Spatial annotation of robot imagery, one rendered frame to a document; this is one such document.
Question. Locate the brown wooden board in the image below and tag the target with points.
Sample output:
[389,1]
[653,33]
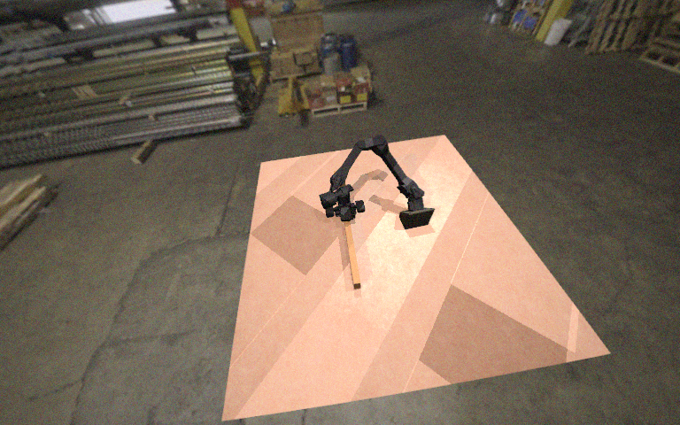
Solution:
[352,255]

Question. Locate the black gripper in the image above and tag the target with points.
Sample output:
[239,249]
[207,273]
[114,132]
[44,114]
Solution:
[358,204]

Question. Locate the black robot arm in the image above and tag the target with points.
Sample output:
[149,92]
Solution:
[379,146]

